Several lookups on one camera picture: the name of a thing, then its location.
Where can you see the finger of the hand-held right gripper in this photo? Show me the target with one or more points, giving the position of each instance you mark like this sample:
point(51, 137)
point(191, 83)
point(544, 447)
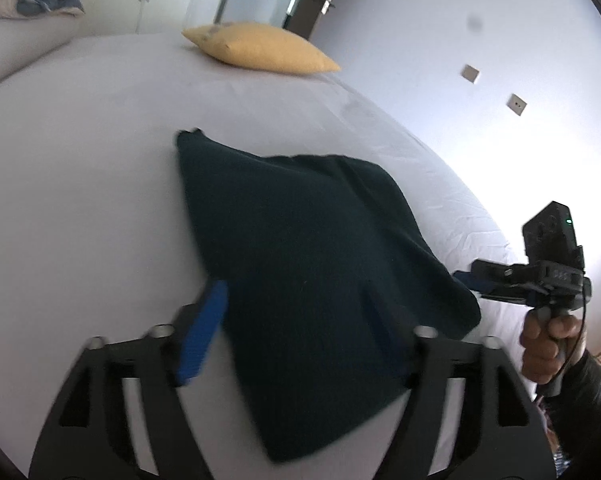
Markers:
point(495, 275)

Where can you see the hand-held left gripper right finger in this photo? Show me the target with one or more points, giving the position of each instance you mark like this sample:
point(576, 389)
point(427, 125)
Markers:
point(425, 360)

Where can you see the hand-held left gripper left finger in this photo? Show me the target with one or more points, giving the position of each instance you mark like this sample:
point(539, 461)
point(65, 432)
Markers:
point(203, 330)

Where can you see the dark green cloth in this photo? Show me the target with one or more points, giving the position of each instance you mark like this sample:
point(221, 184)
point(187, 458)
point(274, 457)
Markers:
point(300, 235)

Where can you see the person's right forearm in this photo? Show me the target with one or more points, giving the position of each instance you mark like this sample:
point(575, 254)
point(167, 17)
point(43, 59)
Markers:
point(585, 400)

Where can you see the person's right hand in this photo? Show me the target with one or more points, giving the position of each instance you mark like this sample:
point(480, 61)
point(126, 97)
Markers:
point(540, 350)

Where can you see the bed with white sheet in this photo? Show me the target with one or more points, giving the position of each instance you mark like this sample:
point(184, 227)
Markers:
point(80, 185)

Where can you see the yellow pillow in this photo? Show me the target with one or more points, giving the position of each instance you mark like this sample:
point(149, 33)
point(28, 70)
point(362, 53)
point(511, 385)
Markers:
point(260, 50)

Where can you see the brown framed door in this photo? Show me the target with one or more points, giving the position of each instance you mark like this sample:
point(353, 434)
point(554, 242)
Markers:
point(303, 17)

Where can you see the white pillow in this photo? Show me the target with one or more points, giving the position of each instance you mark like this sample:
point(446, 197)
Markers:
point(25, 45)

